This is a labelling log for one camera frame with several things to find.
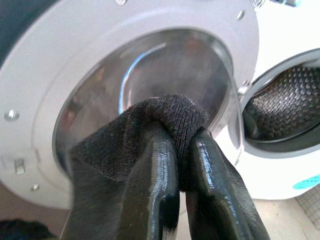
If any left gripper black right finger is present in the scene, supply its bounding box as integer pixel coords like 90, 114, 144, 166
184, 127, 272, 240

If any pile of dark clothes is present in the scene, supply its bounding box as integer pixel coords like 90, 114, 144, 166
0, 219, 55, 240

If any round washer door glass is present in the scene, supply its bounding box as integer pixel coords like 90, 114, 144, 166
0, 0, 261, 211

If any plain black knitted sock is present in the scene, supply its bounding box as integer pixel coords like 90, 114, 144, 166
59, 93, 211, 240

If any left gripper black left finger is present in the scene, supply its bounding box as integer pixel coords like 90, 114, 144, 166
117, 122, 181, 240

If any white front-load washing machine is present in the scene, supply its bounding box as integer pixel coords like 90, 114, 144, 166
234, 0, 320, 201

